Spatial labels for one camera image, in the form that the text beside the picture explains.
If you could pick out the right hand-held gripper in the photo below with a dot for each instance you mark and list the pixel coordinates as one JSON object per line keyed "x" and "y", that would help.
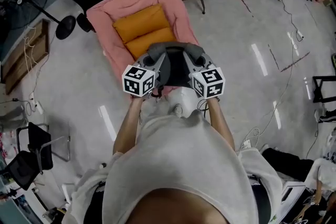
{"x": 208, "y": 84}

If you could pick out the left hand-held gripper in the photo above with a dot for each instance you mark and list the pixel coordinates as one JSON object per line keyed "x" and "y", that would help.
{"x": 136, "y": 81}

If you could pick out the pink padded seat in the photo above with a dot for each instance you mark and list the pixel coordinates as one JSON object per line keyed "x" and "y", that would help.
{"x": 105, "y": 23}

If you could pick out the person's right forearm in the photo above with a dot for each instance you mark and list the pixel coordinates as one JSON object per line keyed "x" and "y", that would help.
{"x": 221, "y": 123}

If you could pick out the person's left forearm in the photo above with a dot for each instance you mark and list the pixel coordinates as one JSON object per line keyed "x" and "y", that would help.
{"x": 130, "y": 123}

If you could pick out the orange seat cushion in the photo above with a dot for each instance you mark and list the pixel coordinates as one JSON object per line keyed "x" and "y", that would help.
{"x": 143, "y": 26}

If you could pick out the white power strip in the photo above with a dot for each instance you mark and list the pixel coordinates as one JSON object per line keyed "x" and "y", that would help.
{"x": 247, "y": 143}
{"x": 36, "y": 103}

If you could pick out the person's white shirt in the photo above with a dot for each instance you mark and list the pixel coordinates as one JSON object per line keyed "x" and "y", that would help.
{"x": 178, "y": 154}

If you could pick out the black bag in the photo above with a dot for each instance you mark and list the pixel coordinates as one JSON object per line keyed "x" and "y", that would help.
{"x": 286, "y": 162}

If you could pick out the wooden crate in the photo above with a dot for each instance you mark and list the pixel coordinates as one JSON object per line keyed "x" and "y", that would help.
{"x": 23, "y": 55}

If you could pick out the black folding chair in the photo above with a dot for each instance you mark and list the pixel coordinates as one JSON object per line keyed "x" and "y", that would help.
{"x": 34, "y": 149}

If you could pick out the black and white shoe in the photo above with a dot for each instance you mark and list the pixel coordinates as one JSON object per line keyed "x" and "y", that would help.
{"x": 328, "y": 116}

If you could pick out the black metal frame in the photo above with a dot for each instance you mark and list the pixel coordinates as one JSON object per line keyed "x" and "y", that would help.
{"x": 324, "y": 78}

